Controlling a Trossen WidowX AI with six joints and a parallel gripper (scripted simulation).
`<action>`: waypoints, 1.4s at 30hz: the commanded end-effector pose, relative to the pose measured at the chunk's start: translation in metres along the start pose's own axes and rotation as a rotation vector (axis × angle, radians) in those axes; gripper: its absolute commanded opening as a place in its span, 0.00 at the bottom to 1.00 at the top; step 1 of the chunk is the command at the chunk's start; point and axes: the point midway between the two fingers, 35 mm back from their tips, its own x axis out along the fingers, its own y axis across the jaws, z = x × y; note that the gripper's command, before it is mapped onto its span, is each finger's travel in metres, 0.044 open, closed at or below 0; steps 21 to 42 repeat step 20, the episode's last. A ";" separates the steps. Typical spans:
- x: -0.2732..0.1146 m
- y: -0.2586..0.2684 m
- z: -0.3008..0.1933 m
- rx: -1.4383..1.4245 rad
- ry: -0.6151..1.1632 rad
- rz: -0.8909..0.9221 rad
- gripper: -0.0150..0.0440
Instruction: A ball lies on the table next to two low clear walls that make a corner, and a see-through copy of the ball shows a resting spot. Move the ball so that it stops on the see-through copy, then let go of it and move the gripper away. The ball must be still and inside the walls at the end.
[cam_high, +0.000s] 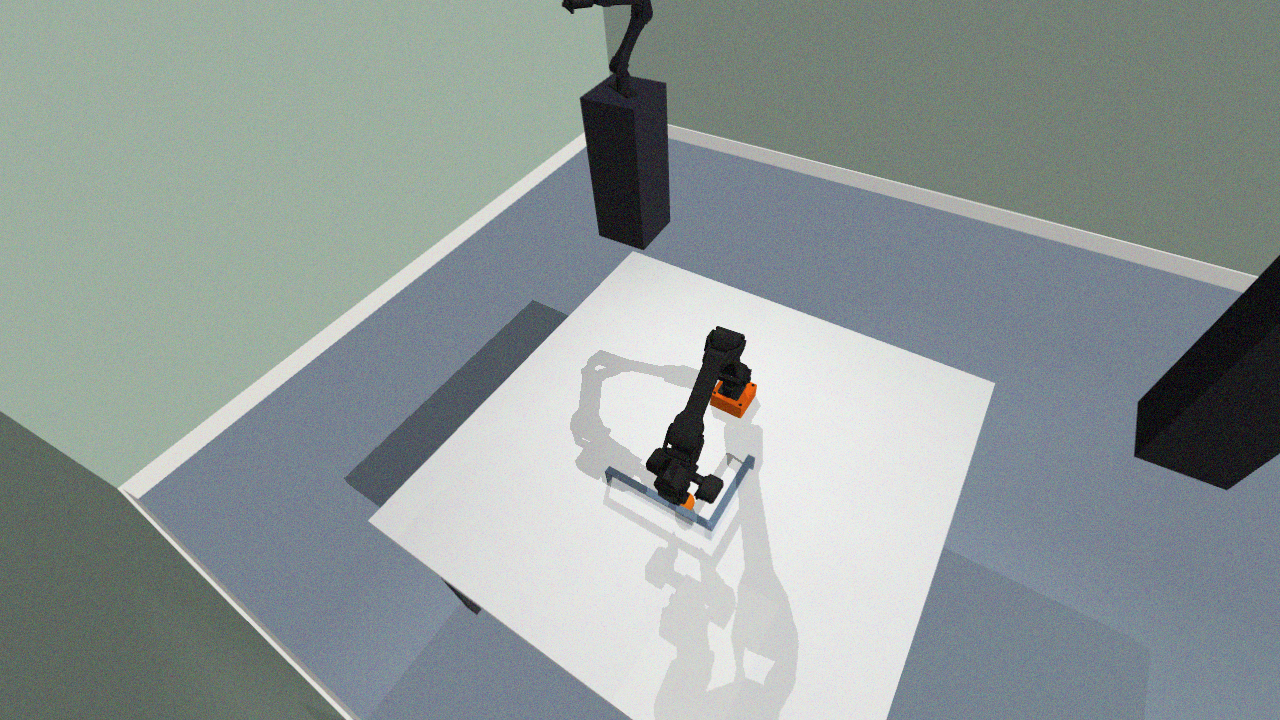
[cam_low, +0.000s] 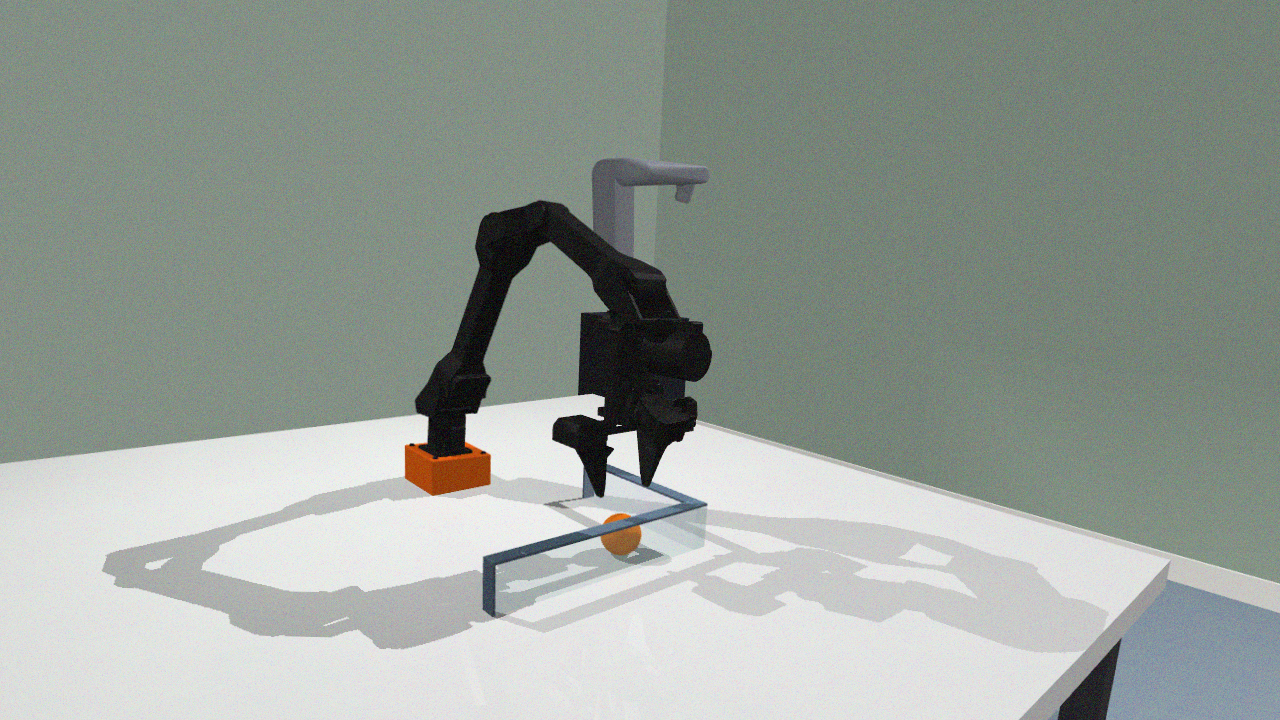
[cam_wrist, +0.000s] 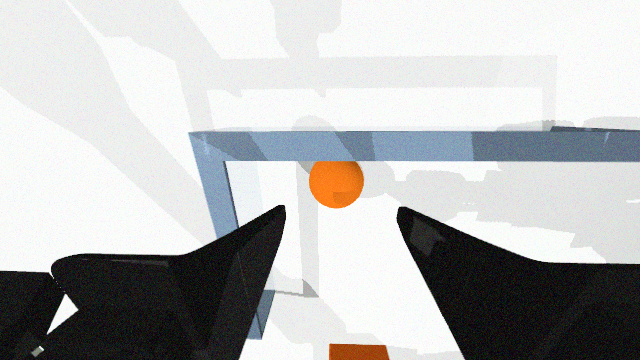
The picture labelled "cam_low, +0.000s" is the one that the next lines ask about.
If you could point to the clear l-shaped low wall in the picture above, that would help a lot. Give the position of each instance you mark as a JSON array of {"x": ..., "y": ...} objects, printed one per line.
[{"x": 539, "y": 577}]

